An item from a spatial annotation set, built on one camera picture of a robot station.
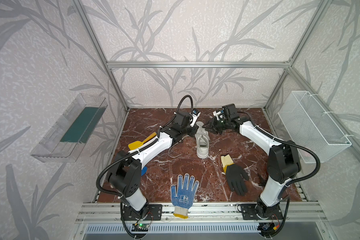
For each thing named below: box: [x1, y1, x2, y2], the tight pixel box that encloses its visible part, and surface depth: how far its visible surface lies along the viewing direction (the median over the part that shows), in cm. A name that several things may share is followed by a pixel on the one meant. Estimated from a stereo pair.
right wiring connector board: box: [257, 222, 280, 236], surface depth 72 cm
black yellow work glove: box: [220, 154, 250, 196], surface depth 86 cm
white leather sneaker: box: [194, 121, 211, 159], surface depth 93 cm
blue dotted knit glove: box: [170, 173, 200, 219], surface depth 80 cm
